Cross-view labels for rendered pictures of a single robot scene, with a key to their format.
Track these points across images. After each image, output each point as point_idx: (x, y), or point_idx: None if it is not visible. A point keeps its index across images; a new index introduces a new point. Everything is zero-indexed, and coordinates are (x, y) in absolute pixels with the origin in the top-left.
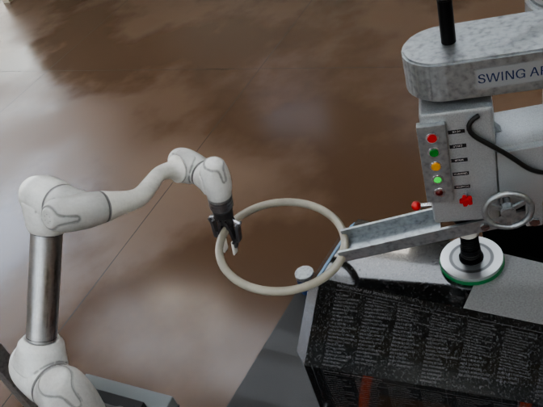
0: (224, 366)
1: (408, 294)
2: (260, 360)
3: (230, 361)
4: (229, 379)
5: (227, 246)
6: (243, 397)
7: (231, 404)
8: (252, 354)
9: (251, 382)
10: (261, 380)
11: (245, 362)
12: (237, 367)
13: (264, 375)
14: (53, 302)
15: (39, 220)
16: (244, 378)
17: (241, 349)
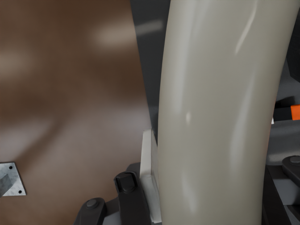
0: (104, 50)
1: None
2: (141, 22)
3: (106, 40)
4: (122, 62)
5: (154, 139)
6: (156, 76)
7: (149, 89)
8: (124, 18)
9: (152, 55)
10: (161, 47)
11: (124, 33)
12: (119, 43)
13: (160, 38)
14: None
15: None
16: (139, 54)
17: (105, 18)
